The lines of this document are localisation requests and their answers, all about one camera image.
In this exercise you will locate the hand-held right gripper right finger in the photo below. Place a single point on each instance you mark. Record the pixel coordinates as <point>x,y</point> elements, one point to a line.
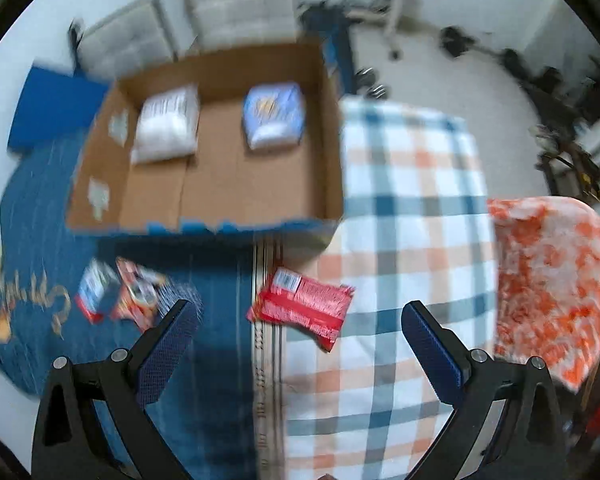
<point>432,347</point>

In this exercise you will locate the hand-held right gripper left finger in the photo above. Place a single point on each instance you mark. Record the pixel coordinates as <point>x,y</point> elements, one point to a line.
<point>166,350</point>

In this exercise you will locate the cardboard box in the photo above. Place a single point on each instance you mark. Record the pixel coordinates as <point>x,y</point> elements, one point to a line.
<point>220,150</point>

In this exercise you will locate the blue and white tissue pack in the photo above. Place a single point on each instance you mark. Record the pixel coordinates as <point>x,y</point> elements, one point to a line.
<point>274,116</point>

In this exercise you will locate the orange printed snack packet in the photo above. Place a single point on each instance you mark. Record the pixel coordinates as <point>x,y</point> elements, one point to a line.
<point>136,296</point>

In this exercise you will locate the plaid blanket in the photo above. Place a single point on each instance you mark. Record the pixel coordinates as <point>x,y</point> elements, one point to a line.
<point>400,280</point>

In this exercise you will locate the blue printed blanket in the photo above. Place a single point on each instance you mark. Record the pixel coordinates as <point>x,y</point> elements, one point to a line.
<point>105,280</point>

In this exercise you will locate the red and white snack packet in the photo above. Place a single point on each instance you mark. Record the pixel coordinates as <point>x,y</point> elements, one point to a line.
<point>94,291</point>

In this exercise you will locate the orange and white fluffy blanket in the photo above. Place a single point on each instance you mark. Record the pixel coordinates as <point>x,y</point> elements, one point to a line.
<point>550,280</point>

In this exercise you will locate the blue flat box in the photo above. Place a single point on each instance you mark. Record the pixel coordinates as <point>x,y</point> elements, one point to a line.
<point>55,110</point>

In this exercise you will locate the beige cushioned chair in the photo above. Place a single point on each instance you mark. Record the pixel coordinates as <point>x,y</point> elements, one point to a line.
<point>125,40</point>
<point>242,2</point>

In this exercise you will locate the exercise bike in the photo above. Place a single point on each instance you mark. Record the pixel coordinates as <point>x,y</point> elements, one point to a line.
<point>380,5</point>

